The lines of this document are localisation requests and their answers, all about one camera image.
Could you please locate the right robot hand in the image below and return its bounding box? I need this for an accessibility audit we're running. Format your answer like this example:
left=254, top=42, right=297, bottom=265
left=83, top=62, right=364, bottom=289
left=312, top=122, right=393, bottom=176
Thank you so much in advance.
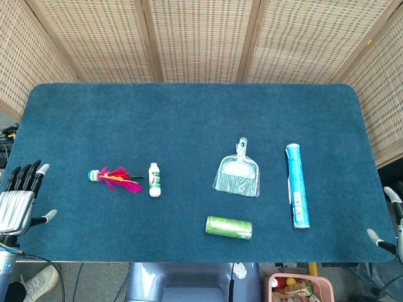
left=366, top=186, right=403, bottom=264

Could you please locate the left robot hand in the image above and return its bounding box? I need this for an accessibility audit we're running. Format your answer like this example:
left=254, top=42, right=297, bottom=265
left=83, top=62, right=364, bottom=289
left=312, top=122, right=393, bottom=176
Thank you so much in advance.
left=0, top=160, right=58, bottom=237

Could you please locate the pink feather shuttlecock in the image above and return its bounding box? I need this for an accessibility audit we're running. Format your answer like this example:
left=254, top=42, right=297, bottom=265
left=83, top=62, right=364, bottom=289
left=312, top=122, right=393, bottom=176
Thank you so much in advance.
left=87, top=166, right=145, bottom=194

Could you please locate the white sneaker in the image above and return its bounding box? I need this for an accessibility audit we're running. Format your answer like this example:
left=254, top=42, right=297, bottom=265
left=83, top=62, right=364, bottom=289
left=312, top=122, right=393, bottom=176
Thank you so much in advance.
left=20, top=264, right=60, bottom=302

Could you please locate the blue plastic bag roll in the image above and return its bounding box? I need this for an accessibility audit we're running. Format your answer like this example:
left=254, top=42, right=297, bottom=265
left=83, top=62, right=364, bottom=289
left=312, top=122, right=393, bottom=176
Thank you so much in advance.
left=285, top=143, right=311, bottom=230

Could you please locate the pink basket with snacks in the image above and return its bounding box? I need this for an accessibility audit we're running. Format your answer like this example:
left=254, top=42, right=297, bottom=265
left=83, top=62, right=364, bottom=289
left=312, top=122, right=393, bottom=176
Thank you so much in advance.
left=262, top=272, right=335, bottom=302

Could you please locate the small white drink bottle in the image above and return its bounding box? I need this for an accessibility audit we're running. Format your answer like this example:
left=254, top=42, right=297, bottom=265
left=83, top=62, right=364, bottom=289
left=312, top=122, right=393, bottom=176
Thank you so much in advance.
left=148, top=162, right=162, bottom=198

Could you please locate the packaged mini dustpan and brush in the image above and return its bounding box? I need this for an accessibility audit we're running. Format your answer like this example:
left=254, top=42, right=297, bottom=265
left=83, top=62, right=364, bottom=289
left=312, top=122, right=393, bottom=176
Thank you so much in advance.
left=212, top=137, right=261, bottom=198

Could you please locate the green drink can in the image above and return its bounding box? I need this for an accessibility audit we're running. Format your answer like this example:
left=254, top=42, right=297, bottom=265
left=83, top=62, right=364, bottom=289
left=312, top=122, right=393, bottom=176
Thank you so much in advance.
left=205, top=215, right=253, bottom=240

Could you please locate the blue felt table mat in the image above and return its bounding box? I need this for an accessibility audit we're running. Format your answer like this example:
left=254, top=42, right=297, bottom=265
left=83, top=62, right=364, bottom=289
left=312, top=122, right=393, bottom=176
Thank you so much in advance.
left=0, top=82, right=396, bottom=264

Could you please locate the grey robot torso base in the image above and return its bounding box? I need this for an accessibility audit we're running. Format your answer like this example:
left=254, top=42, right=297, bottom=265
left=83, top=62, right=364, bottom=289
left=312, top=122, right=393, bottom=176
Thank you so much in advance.
left=125, top=262, right=263, bottom=302

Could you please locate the woven bamboo folding screen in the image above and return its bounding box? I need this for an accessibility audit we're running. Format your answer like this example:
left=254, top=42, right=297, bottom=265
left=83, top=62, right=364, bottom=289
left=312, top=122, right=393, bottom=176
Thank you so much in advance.
left=0, top=0, right=403, bottom=169

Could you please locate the black cables bundle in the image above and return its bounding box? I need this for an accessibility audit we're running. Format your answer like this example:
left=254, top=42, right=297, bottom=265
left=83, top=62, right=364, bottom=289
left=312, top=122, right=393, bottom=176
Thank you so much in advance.
left=0, top=125, right=20, bottom=169

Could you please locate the black cable on floor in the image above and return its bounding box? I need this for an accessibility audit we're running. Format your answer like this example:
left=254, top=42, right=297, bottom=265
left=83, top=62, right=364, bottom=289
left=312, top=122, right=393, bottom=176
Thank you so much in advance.
left=15, top=254, right=66, bottom=302

